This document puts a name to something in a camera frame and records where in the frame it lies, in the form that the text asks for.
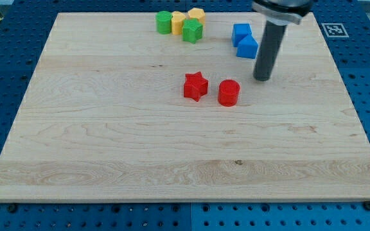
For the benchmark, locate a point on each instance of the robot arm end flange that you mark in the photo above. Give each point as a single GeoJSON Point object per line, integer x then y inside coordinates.
{"type": "Point", "coordinates": [283, 12]}

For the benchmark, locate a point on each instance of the wooden board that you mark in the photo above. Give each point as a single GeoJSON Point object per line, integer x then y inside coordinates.
{"type": "Point", "coordinates": [104, 119]}

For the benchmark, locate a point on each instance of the blue cube block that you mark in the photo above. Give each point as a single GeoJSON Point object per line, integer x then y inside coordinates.
{"type": "Point", "coordinates": [239, 32]}

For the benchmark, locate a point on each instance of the red star block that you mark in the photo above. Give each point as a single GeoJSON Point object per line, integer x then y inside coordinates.
{"type": "Point", "coordinates": [195, 86]}

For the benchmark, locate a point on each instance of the red cylinder block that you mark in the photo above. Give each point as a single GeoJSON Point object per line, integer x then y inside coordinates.
{"type": "Point", "coordinates": [228, 93]}

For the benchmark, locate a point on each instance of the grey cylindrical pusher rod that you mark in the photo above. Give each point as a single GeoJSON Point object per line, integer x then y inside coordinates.
{"type": "Point", "coordinates": [268, 51]}

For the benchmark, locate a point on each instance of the white fiducial marker tag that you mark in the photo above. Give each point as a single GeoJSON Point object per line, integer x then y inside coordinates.
{"type": "Point", "coordinates": [335, 30]}

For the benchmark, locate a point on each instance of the blue triangle block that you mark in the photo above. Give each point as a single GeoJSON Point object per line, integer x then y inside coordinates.
{"type": "Point", "coordinates": [247, 47]}

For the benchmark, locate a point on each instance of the yellow hexagon block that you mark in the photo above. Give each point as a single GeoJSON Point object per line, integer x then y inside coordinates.
{"type": "Point", "coordinates": [198, 14]}

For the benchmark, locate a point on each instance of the green cylinder block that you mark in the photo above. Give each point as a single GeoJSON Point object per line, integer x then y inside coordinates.
{"type": "Point", "coordinates": [163, 22]}

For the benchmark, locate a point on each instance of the yellow rounded block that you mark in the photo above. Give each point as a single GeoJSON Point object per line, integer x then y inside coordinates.
{"type": "Point", "coordinates": [177, 22]}

